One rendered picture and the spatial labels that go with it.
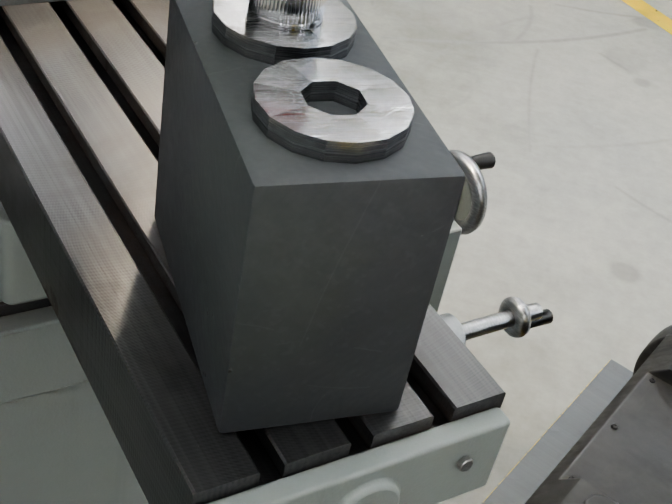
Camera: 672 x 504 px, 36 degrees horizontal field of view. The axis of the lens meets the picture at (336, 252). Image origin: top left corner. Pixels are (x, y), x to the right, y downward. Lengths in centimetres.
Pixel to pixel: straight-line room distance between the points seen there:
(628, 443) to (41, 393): 66
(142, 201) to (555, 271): 177
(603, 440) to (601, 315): 117
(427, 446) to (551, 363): 157
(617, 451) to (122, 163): 68
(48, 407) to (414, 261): 62
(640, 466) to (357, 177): 78
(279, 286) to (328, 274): 3
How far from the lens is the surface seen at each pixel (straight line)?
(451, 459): 71
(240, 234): 55
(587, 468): 122
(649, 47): 373
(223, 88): 60
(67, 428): 117
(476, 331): 140
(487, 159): 143
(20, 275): 97
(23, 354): 106
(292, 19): 64
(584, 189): 282
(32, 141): 88
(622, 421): 130
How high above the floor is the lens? 145
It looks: 38 degrees down
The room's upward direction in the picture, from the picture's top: 12 degrees clockwise
